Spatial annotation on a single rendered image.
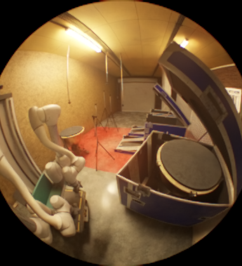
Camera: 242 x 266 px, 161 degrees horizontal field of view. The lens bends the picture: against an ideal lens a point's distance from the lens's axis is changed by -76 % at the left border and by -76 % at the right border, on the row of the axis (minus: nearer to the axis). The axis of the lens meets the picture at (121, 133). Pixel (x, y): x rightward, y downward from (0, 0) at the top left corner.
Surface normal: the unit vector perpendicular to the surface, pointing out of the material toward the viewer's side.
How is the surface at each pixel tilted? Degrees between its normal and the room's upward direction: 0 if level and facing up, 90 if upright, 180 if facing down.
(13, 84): 90
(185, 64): 90
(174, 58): 90
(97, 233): 0
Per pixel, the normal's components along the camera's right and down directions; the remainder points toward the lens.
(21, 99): 0.97, 0.07
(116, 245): -0.04, -0.90
